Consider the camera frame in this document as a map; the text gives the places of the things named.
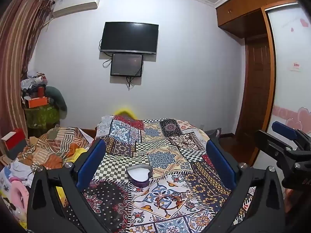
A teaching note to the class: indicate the wooden wardrobe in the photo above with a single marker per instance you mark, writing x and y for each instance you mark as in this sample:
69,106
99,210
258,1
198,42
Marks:
240,12

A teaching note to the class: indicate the yellow cloth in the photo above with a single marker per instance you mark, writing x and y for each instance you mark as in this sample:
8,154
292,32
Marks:
80,153

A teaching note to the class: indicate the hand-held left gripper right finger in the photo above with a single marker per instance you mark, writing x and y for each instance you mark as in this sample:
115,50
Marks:
221,162

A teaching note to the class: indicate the pile of household clutter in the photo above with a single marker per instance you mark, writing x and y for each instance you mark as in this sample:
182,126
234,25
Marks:
34,82

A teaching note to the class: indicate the patchwork printed blanket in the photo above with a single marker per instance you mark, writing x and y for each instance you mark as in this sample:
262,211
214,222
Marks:
170,150

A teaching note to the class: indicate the small black wall monitor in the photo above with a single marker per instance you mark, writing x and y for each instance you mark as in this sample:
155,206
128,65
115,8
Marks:
126,64

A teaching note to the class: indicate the orange box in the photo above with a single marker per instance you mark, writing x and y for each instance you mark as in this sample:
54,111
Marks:
37,102

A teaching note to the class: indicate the green cloth-covered cabinet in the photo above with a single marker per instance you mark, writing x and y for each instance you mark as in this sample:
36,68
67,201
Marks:
42,117

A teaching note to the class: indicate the white air conditioner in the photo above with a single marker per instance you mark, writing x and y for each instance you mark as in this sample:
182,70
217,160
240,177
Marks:
75,4

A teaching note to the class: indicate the cartoon printed cloth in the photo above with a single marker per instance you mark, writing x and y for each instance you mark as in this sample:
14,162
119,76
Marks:
7,206

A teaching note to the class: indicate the orange striped bedsheet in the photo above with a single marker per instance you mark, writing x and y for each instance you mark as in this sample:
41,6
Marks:
53,143

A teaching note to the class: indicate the red and white box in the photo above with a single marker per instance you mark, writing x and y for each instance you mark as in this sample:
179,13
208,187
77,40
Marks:
15,142

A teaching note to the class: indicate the purple heart-shaped tin box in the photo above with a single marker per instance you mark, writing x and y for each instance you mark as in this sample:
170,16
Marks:
139,174

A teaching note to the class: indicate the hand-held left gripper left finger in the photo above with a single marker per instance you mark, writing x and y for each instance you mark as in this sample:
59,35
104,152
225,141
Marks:
92,161

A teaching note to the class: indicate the dark green cushion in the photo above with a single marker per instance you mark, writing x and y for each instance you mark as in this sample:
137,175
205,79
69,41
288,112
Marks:
58,99

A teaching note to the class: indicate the large black wall television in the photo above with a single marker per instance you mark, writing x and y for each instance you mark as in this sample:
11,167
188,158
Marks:
128,37

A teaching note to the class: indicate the pink cloth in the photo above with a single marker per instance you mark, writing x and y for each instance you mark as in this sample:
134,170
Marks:
18,194

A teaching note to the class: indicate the wooden room door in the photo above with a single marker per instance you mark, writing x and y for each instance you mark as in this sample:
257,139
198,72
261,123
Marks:
257,87

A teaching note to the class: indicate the white heart-print sliding door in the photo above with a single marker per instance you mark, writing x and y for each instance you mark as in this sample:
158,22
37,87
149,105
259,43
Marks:
291,89

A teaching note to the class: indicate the dark grey cloth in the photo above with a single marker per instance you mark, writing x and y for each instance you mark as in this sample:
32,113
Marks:
215,133

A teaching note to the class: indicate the red and white sticker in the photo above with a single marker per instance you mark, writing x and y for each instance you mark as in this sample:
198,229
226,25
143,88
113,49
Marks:
296,66

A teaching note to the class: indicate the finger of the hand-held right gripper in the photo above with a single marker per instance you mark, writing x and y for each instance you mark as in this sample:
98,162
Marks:
272,143
285,128

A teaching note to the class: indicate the striped brown curtain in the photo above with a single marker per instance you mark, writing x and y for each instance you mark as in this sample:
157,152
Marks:
17,43

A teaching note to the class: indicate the yellow object behind bed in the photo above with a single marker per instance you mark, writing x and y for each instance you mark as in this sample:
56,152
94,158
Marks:
125,111

